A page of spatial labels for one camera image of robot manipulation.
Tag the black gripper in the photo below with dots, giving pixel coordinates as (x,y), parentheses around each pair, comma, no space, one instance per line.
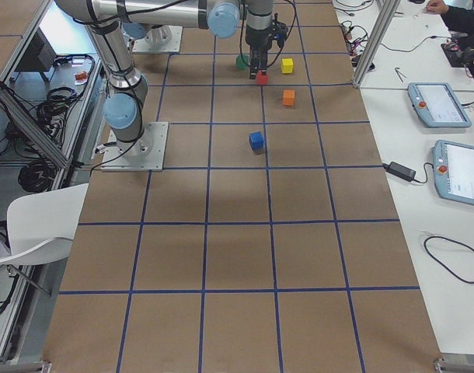
(256,42)

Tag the red wooden block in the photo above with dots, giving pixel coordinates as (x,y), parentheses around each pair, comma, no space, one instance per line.
(262,78)

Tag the green wooden block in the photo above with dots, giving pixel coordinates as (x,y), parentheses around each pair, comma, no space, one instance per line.
(241,63)

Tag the yellow wooden block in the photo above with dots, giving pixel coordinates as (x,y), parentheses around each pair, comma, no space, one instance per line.
(287,66)

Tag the orange wooden block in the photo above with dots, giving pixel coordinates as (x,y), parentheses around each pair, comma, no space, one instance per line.
(288,97)

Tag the blue wooden block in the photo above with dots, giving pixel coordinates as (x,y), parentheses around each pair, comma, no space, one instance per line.
(256,141)

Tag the person's hand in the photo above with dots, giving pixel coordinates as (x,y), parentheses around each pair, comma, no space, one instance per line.
(437,7)

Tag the metal allen key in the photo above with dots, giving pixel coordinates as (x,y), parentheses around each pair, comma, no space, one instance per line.
(400,75)

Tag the orange snack packet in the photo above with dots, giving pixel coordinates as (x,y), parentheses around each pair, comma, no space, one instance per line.
(81,76)

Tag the far blue teach pendant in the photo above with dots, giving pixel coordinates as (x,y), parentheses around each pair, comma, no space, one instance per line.
(437,106)

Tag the blue teach pendant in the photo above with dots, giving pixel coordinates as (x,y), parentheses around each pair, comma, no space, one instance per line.
(437,106)
(454,171)

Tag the brown grid paper mat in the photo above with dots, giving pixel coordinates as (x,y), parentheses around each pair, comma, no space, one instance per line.
(290,259)

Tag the black power adapter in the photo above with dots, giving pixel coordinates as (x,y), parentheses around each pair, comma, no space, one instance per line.
(400,171)

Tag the black electronic device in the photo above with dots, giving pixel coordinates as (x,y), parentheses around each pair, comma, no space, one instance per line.
(456,56)

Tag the near blue teach pendant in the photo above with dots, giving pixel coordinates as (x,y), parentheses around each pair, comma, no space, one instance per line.
(454,171)

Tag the white chair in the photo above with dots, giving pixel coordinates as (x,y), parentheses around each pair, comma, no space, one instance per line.
(42,226)

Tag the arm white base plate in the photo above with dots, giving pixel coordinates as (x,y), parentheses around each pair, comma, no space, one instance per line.
(172,47)
(147,154)

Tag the aluminium frame post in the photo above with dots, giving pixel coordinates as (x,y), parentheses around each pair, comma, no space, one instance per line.
(377,34)

